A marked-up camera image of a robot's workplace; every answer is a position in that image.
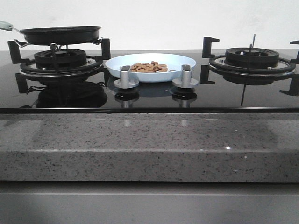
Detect left black pan support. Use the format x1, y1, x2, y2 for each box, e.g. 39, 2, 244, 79
8, 44, 111, 86

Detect black pan support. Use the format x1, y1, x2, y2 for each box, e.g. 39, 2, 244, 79
8, 44, 111, 86
200, 37, 299, 96

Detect black gas burner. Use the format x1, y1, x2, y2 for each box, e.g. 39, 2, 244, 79
225, 47, 279, 69
34, 49, 86, 69

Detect black glass cooktop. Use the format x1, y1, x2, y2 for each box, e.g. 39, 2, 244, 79
0, 51, 299, 114

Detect left silver stove knob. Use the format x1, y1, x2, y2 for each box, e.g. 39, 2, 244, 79
114, 65, 139, 89

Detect right silver stove knob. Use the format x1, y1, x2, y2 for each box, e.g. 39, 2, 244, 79
172, 64, 199, 89

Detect silver stove knob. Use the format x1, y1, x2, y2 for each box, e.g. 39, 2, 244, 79
114, 65, 139, 89
172, 64, 199, 89

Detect black frying pan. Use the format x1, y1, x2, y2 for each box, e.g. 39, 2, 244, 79
0, 20, 102, 46

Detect light blue plate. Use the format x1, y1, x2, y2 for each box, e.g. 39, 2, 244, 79
106, 53, 196, 83

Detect right black gas burner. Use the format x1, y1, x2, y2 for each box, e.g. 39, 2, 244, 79
225, 47, 279, 69

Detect brown meat pieces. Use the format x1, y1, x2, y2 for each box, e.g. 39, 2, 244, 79
130, 61, 168, 73

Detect left black gas burner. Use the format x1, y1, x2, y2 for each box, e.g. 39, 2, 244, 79
34, 49, 86, 69

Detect right black pan support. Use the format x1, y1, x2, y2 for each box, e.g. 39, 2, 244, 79
200, 37, 299, 96

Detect wire pan stand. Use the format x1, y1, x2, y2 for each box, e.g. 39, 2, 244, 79
7, 38, 110, 55

